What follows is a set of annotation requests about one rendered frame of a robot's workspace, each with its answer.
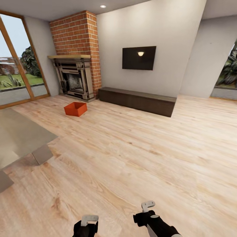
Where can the storage box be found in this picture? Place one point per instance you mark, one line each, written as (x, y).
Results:
(75, 109)

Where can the wall mounted tv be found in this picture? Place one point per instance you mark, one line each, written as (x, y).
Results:
(138, 58)

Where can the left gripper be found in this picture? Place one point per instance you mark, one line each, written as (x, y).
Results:
(88, 230)

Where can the fixed window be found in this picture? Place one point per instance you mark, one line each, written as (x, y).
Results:
(226, 85)

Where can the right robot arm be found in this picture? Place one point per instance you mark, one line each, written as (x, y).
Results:
(155, 225)

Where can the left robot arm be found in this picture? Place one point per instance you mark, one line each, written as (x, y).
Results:
(83, 229)

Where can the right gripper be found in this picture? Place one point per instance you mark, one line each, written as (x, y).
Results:
(140, 217)

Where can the cabinet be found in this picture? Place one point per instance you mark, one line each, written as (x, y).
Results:
(154, 103)

